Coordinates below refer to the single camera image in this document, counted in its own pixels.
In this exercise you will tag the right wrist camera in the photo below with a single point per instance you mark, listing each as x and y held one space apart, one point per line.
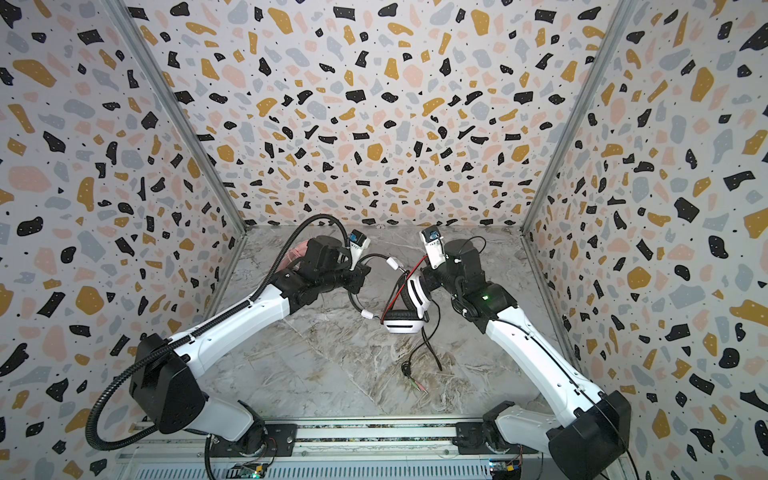
433 243

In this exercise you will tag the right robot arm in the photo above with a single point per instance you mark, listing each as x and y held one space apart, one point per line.
587 430

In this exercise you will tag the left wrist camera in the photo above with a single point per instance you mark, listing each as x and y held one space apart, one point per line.
358 244

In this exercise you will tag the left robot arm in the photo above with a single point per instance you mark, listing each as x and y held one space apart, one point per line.
167 388

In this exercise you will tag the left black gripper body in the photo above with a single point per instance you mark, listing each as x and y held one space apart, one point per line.
343 277

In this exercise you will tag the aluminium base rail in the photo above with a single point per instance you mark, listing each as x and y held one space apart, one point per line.
384 435

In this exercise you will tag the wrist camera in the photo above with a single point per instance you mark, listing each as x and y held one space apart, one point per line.
358 244
433 243

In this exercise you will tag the pink headphones with cable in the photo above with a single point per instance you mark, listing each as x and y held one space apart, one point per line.
296 252

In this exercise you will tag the left green circuit board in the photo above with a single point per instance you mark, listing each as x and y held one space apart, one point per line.
250 471

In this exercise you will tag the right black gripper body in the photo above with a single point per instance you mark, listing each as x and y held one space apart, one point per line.
430 279

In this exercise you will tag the right circuit board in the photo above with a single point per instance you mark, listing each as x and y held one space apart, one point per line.
505 470

